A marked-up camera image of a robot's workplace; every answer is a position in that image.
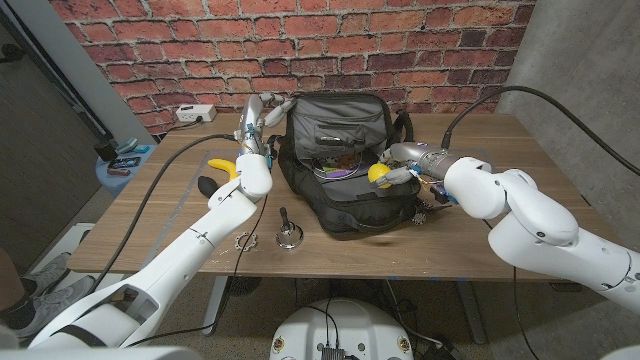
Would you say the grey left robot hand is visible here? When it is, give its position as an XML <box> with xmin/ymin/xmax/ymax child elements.
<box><xmin>234</xmin><ymin>92</ymin><xmax>296</xmax><ymax>155</ymax></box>

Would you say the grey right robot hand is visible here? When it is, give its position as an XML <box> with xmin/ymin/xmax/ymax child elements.
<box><xmin>369</xmin><ymin>142</ymin><xmax>442</xmax><ymax>190</ymax></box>

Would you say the yellow ball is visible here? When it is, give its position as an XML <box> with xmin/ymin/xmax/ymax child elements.
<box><xmin>367</xmin><ymin>162</ymin><xmax>392</xmax><ymax>189</ymax></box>

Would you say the black backpack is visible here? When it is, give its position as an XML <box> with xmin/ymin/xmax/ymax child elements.
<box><xmin>276</xmin><ymin>92</ymin><xmax>424</xmax><ymax>235</ymax></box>

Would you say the yellow toy banana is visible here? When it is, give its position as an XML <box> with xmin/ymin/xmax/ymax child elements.
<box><xmin>207</xmin><ymin>158</ymin><xmax>240</xmax><ymax>181</ymax></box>

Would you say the white power strip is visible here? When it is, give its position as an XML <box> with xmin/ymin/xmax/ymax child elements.
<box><xmin>175</xmin><ymin>103</ymin><xmax>218</xmax><ymax>123</ymax></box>

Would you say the purple flat disc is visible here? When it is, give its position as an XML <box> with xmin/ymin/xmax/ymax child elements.
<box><xmin>312</xmin><ymin>152</ymin><xmax>364</xmax><ymax>181</ymax></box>

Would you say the black rubber air blower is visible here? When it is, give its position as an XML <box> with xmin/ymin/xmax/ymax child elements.
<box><xmin>197</xmin><ymin>175</ymin><xmax>220</xmax><ymax>199</ymax></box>

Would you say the red brick printed backdrop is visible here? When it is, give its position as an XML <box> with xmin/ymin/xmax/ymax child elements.
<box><xmin>49</xmin><ymin>0</ymin><xmax>536</xmax><ymax>135</ymax></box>

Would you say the silver call bell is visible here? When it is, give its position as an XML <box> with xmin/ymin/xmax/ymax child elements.
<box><xmin>275</xmin><ymin>206</ymin><xmax>305</xmax><ymax>250</ymax></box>

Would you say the blue round stool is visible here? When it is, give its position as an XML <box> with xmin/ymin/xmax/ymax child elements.
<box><xmin>94</xmin><ymin>144</ymin><xmax>159</xmax><ymax>197</ymax></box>

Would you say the black floor fan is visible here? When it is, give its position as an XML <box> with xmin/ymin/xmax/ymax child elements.
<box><xmin>227</xmin><ymin>276</ymin><xmax>264</xmax><ymax>296</ymax></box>

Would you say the grey table leg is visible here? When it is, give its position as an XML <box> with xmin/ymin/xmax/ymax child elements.
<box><xmin>457</xmin><ymin>280</ymin><xmax>489</xmax><ymax>345</ymax></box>
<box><xmin>202</xmin><ymin>276</ymin><xmax>229</xmax><ymax>336</ymax></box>

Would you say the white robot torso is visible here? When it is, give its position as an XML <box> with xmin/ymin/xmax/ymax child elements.
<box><xmin>269</xmin><ymin>298</ymin><xmax>415</xmax><ymax>360</ymax></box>

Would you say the black power brick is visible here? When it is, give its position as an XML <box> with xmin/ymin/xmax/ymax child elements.
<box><xmin>424</xmin><ymin>339</ymin><xmax>464</xmax><ymax>360</ymax></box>

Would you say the grey sneaker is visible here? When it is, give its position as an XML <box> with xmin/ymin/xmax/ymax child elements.
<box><xmin>22</xmin><ymin>252</ymin><xmax>71</xmax><ymax>286</ymax></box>
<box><xmin>0</xmin><ymin>274</ymin><xmax>96</xmax><ymax>339</ymax></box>

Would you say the person's bare leg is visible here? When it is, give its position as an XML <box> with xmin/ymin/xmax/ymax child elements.
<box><xmin>0</xmin><ymin>249</ymin><xmax>26</xmax><ymax>314</ymax></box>

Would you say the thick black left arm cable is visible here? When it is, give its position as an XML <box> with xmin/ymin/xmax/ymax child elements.
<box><xmin>87</xmin><ymin>132</ymin><xmax>239</xmax><ymax>296</ymax></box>

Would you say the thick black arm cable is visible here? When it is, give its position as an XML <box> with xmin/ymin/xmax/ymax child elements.
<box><xmin>87</xmin><ymin>132</ymin><xmax>239</xmax><ymax>296</ymax></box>
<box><xmin>440</xmin><ymin>84</ymin><xmax>640</xmax><ymax>176</ymax></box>

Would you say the metal keychain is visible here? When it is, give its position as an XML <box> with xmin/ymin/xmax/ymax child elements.
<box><xmin>410</xmin><ymin>196</ymin><xmax>453</xmax><ymax>226</ymax></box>

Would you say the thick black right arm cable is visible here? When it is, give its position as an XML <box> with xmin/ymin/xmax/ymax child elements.
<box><xmin>440</xmin><ymin>84</ymin><xmax>640</xmax><ymax>176</ymax></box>

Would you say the metal toothed ring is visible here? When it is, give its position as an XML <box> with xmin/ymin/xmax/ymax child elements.
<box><xmin>233</xmin><ymin>231</ymin><xmax>258</xmax><ymax>253</ymax></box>

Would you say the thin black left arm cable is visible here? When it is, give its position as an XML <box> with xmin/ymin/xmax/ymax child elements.
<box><xmin>124</xmin><ymin>195</ymin><xmax>269</xmax><ymax>347</ymax></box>

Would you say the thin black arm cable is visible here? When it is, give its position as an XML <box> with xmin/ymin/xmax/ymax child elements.
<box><xmin>510</xmin><ymin>264</ymin><xmax>541</xmax><ymax>360</ymax></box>
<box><xmin>124</xmin><ymin>195</ymin><xmax>269</xmax><ymax>347</ymax></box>

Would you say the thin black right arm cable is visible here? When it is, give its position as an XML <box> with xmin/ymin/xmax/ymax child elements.
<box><xmin>510</xmin><ymin>264</ymin><xmax>541</xmax><ymax>360</ymax></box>

